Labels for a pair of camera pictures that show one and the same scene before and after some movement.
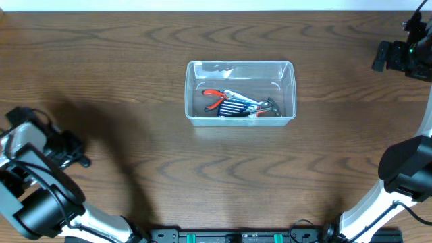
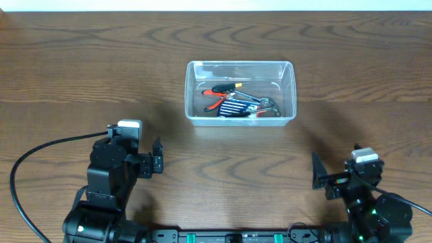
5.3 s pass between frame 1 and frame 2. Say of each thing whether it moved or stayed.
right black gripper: moved
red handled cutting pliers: stayed
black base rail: stayed
